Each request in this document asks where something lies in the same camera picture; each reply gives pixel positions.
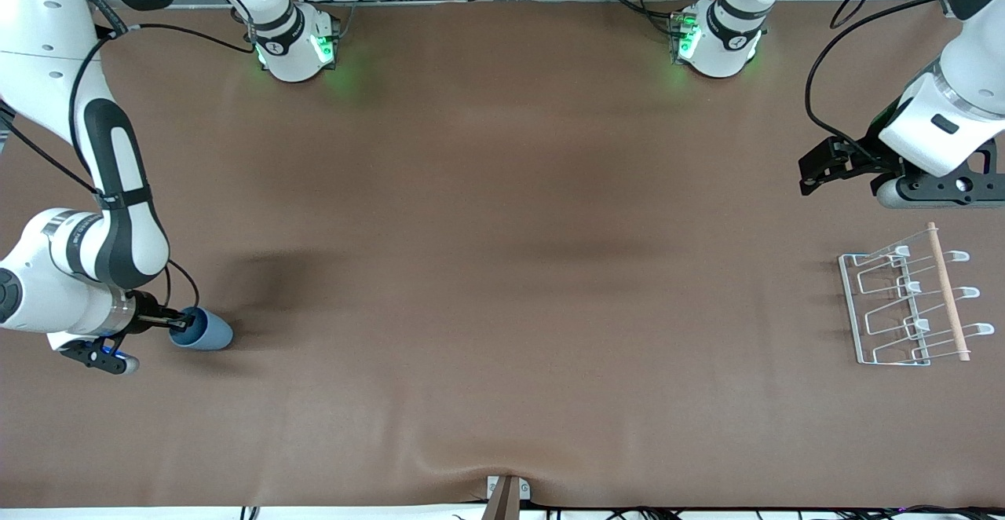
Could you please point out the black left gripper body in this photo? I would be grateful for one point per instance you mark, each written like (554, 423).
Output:
(862, 159)

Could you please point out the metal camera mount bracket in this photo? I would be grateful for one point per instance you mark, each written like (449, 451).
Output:
(506, 500)

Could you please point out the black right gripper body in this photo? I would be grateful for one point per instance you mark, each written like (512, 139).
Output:
(146, 316)

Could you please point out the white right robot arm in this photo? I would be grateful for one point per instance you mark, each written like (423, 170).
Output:
(118, 214)

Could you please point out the brown table mat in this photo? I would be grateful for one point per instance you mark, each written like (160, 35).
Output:
(502, 229)

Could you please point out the blue plastic cup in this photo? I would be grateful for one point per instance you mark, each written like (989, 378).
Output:
(208, 333)

